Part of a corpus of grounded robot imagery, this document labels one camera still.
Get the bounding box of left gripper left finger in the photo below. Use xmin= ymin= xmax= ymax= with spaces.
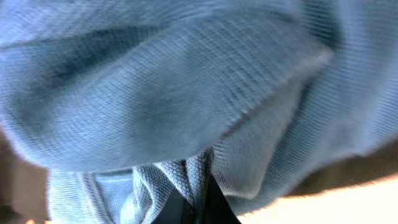
xmin=152 ymin=189 xmax=192 ymax=224

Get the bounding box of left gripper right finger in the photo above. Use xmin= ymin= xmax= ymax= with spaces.
xmin=199 ymin=175 xmax=241 ymax=224

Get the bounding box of blue t-shirt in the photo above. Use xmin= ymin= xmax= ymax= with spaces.
xmin=1 ymin=0 xmax=397 ymax=223

